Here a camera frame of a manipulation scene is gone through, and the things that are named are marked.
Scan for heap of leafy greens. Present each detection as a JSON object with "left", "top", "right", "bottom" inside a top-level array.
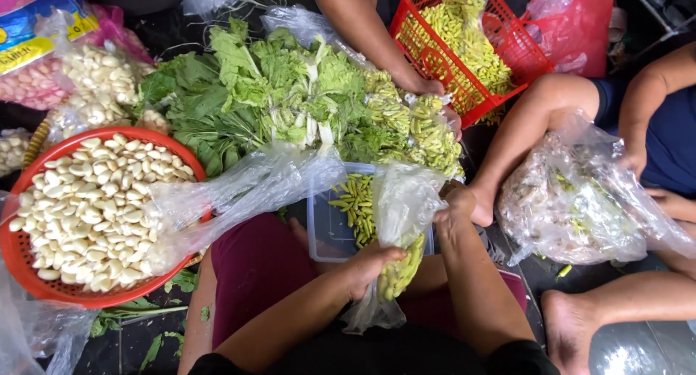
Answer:
[{"left": 136, "top": 17, "right": 384, "bottom": 178}]

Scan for pink bag with blue label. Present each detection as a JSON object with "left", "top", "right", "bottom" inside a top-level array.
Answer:
[{"left": 0, "top": 0, "right": 154, "bottom": 112}]

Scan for clear plastic container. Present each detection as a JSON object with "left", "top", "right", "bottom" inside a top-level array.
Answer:
[{"left": 306, "top": 162, "right": 436, "bottom": 263}]

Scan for large empty clear plastic bag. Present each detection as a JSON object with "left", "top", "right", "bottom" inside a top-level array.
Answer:
[{"left": 142, "top": 141, "right": 349, "bottom": 278}]

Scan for person's left leg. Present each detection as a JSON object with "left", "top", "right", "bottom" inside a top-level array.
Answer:
[{"left": 177, "top": 247, "right": 219, "bottom": 375}]

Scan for heap of loose green chilies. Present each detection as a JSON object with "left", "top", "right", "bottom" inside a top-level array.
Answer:
[{"left": 328, "top": 173, "right": 379, "bottom": 250}]

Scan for large clear bag of scraps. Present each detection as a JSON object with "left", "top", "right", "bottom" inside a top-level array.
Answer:
[{"left": 496, "top": 110, "right": 696, "bottom": 267}]

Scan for loose green leaves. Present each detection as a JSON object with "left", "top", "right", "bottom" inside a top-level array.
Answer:
[{"left": 88, "top": 268, "right": 200, "bottom": 373}]

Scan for crumpled clear plastic bag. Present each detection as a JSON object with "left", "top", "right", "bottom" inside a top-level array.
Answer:
[{"left": 0, "top": 258, "right": 100, "bottom": 375}]

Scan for woven basket rim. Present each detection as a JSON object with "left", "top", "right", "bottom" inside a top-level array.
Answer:
[{"left": 22, "top": 119, "right": 51, "bottom": 170}]

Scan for small clear bag of garlic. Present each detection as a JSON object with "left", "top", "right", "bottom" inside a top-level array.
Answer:
[{"left": 0, "top": 127, "right": 33, "bottom": 179}]

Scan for person's right hand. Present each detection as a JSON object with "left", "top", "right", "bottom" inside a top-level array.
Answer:
[{"left": 433, "top": 181, "right": 479, "bottom": 241}]

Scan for person's black shirt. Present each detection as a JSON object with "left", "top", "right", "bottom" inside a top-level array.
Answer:
[{"left": 187, "top": 323, "right": 561, "bottom": 375}]

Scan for red plastic bag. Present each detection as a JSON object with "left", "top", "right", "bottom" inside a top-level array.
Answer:
[{"left": 521, "top": 0, "right": 615, "bottom": 80}]

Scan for pile of chilies in basket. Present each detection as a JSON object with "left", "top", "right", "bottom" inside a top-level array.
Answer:
[{"left": 398, "top": 0, "right": 515, "bottom": 127}]

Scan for person's maroon shorts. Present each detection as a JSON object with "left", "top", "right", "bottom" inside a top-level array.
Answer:
[{"left": 210, "top": 212, "right": 528, "bottom": 350}]

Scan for person's left hand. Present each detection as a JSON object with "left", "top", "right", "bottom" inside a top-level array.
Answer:
[{"left": 343, "top": 243, "right": 407, "bottom": 303}]

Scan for rectangular red plastic basket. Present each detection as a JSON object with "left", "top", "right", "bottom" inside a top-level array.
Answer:
[{"left": 388, "top": 0, "right": 556, "bottom": 130}]

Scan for clear bag of garlic cloves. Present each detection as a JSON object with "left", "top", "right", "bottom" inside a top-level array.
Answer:
[{"left": 46, "top": 40, "right": 160, "bottom": 143}]

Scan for clear plastic sheet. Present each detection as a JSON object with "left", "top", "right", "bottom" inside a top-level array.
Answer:
[{"left": 260, "top": 5, "right": 377, "bottom": 72}]

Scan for clear bag of green chilies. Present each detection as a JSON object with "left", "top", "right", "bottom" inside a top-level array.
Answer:
[{"left": 341, "top": 160, "right": 449, "bottom": 335}]

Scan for round red plastic basket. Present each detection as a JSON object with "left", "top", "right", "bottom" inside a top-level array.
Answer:
[{"left": 0, "top": 126, "right": 213, "bottom": 309}]

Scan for heap of peeled garlic cloves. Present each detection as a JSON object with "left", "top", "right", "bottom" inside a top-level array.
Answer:
[{"left": 8, "top": 134, "right": 196, "bottom": 293}]

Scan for packed bag of green chilies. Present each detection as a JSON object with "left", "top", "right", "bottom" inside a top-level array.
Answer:
[
  {"left": 363, "top": 70, "right": 414, "bottom": 143},
  {"left": 405, "top": 94, "right": 466, "bottom": 181}
]

